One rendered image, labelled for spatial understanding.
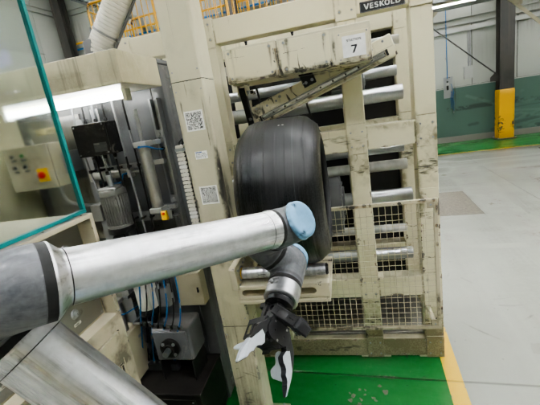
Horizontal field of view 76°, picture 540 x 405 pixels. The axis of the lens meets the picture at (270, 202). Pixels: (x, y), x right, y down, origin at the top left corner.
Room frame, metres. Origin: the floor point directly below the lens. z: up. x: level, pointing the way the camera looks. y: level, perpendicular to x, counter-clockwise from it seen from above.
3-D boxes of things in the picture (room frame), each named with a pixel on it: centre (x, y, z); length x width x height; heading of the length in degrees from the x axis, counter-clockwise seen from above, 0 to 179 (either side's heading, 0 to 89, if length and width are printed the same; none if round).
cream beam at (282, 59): (1.64, -0.23, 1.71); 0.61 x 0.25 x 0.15; 77
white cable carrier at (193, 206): (1.41, 0.31, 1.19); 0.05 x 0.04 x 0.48; 167
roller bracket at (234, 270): (1.42, 0.14, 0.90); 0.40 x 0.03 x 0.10; 167
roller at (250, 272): (1.24, -0.01, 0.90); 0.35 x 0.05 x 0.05; 77
